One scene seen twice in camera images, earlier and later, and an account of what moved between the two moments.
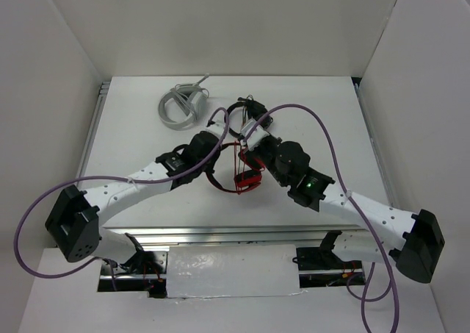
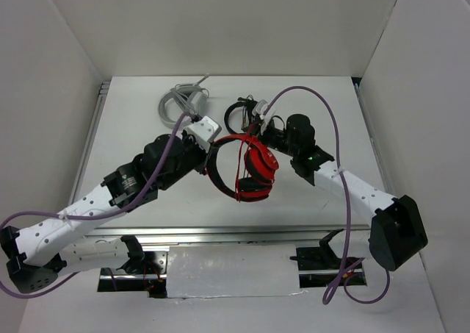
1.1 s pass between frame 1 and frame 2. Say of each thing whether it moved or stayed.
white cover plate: stayed
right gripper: moved
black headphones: stayed
